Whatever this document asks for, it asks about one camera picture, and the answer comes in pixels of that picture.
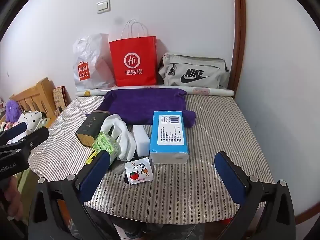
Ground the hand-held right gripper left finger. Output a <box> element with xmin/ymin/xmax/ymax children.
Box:
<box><xmin>27</xmin><ymin>151</ymin><xmax>112</xmax><ymax>240</ymax></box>

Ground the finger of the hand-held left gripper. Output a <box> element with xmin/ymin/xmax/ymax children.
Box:
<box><xmin>0</xmin><ymin>122</ymin><xmax>28</xmax><ymax>144</ymax></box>
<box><xmin>0</xmin><ymin>126</ymin><xmax>50</xmax><ymax>161</ymax></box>

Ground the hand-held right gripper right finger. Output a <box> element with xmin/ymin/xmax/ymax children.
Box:
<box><xmin>214</xmin><ymin>151</ymin><xmax>297</xmax><ymax>240</ymax></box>

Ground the green tissue packet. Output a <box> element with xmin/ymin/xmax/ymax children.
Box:
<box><xmin>92</xmin><ymin>131</ymin><xmax>119</xmax><ymax>164</ymax></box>

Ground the white wet wipe sachet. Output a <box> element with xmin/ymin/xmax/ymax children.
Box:
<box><xmin>124</xmin><ymin>157</ymin><xmax>153</xmax><ymax>185</ymax></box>

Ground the white cotton glove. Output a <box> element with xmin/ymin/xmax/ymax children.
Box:
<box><xmin>100</xmin><ymin>114</ymin><xmax>137</xmax><ymax>162</ymax></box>

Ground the dark green tin box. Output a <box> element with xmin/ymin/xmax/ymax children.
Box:
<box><xmin>75</xmin><ymin>110</ymin><xmax>110</xmax><ymax>147</ymax></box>

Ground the blue tissue pack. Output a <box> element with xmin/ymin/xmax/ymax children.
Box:
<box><xmin>149</xmin><ymin>110</ymin><xmax>190</xmax><ymax>165</ymax></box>

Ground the purple towel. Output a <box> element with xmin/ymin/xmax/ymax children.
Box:
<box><xmin>96</xmin><ymin>87</ymin><xmax>197</xmax><ymax>127</ymax></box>

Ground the person's left hand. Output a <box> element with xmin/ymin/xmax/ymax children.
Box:
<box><xmin>0</xmin><ymin>175</ymin><xmax>25</xmax><ymax>220</ymax></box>

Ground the purple plush toy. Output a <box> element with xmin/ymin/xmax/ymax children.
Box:
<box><xmin>5</xmin><ymin>100</ymin><xmax>22</xmax><ymax>123</ymax></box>

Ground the white floral pillow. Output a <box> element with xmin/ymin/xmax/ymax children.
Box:
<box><xmin>16</xmin><ymin>110</ymin><xmax>43</xmax><ymax>130</ymax></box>

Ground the wooden headboard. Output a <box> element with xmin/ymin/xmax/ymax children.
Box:
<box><xmin>9</xmin><ymin>77</ymin><xmax>60</xmax><ymax>120</ymax></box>

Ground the striped quilted cover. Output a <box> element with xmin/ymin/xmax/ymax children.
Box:
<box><xmin>25</xmin><ymin>90</ymin><xmax>275</xmax><ymax>218</ymax></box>

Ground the white rolled paper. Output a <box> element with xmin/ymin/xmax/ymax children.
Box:
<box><xmin>75</xmin><ymin>86</ymin><xmax>235</xmax><ymax>98</ymax></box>

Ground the white plastic shopping bag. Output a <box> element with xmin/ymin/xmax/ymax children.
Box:
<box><xmin>72</xmin><ymin>33</ymin><xmax>117</xmax><ymax>92</ymax></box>

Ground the grey waist bag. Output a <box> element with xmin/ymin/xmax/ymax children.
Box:
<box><xmin>158</xmin><ymin>52</ymin><xmax>230</xmax><ymax>90</ymax></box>

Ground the red paper shopping bag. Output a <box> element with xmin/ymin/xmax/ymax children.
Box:
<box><xmin>109</xmin><ymin>19</ymin><xmax>158</xmax><ymax>87</ymax></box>

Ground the brown wooden door frame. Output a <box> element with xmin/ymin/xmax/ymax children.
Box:
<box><xmin>230</xmin><ymin>0</ymin><xmax>247</xmax><ymax>92</ymax></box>

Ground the white wall light switch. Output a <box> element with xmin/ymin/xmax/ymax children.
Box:
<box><xmin>97</xmin><ymin>0</ymin><xmax>111</xmax><ymax>14</ymax></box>

